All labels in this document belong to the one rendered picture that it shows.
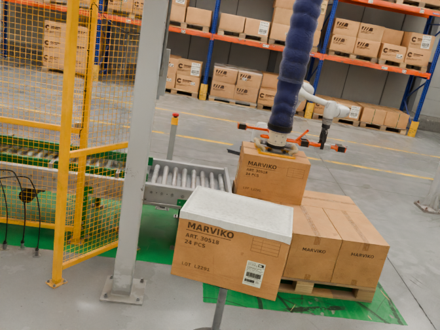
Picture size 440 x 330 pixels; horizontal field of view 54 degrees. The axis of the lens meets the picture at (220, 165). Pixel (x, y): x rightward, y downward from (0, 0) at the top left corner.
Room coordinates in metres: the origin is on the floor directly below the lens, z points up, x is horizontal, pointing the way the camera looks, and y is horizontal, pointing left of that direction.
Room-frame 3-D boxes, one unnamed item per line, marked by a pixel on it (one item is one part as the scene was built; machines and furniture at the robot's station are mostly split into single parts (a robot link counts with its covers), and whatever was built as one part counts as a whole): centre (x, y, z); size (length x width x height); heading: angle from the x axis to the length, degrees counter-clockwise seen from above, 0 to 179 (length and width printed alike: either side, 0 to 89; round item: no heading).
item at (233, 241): (2.27, -0.16, 0.82); 0.60 x 0.40 x 0.40; 83
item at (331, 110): (3.91, -0.89, 1.41); 0.13 x 0.11 x 0.16; 125
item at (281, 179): (3.85, -0.48, 0.74); 0.60 x 0.40 x 0.40; 93
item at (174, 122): (4.25, 0.53, 0.50); 0.07 x 0.07 x 1.00; 6
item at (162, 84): (2.83, 0.54, 1.62); 0.20 x 0.05 x 0.30; 96
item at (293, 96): (3.85, -0.47, 1.68); 0.22 x 0.22 x 1.04
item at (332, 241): (3.59, -0.81, 0.34); 1.20 x 1.00 x 0.40; 96
